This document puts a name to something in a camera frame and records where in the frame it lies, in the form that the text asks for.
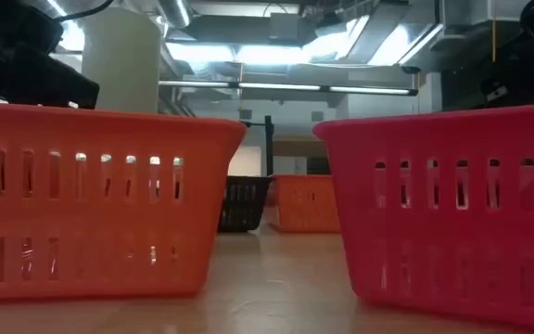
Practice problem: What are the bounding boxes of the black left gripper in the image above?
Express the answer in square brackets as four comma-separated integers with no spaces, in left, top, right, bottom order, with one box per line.
[0,0,100,110]

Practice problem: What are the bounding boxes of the orange plastic basket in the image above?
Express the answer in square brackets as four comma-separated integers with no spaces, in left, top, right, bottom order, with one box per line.
[266,173,342,234]
[0,101,248,302]

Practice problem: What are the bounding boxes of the red plastic basket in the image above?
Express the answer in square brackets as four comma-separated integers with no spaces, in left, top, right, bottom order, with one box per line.
[312,102,534,331]

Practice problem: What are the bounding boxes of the black plastic basket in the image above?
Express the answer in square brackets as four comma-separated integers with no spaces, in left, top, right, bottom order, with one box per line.
[217,174,273,234]

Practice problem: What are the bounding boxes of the wooden shelf with black legs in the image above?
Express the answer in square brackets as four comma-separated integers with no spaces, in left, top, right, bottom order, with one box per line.
[265,114,342,177]

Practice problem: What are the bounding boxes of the white shade table lamp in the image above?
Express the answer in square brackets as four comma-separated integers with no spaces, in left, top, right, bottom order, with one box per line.
[81,6,162,115]

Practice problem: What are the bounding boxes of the long ceiling light tube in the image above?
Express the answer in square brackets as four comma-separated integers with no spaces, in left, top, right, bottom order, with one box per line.
[158,80,420,97]

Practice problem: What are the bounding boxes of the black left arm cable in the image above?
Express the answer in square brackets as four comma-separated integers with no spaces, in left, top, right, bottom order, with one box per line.
[57,0,116,23]

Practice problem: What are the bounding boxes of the large silver ceiling duct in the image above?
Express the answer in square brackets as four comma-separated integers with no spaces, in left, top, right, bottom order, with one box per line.
[338,13,444,67]

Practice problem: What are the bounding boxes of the round silver ventilation duct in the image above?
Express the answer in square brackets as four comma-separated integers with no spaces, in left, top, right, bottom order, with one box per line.
[155,0,194,30]

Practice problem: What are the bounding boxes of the grey rectangular ceiling duct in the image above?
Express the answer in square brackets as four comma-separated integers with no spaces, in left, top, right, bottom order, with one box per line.
[181,12,317,47]

